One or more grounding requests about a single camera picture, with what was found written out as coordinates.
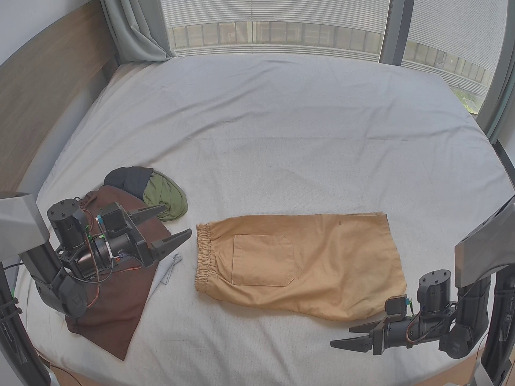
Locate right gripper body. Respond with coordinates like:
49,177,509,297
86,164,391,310
370,315,420,355

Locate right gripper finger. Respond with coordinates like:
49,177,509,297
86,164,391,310
349,316,388,335
330,334,376,353

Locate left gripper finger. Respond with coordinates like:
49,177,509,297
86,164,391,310
150,228,192,263
130,204,168,227

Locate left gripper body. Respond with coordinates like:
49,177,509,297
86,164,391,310
94,211,157,269

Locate tan shorts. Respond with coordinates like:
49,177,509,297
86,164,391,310
195,212,408,322

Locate bed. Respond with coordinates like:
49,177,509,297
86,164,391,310
0,0,515,386

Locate pale grey garment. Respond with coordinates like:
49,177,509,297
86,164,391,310
145,252,184,301

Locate green garment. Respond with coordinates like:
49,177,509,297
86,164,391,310
143,170,189,221

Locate black garment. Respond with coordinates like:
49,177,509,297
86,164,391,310
104,166,156,201

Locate brown garment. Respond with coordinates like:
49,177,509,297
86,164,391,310
64,186,171,362

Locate grey-green curtain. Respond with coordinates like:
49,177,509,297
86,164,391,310
477,0,515,146
97,0,177,63

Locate window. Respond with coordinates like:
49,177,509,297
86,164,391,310
155,0,515,116

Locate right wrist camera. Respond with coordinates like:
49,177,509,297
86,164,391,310
384,295,413,317

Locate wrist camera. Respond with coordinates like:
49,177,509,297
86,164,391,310
95,202,130,237
384,295,413,317

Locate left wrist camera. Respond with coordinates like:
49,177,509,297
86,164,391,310
95,202,130,237

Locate black cable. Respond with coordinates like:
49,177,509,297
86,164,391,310
42,358,87,382

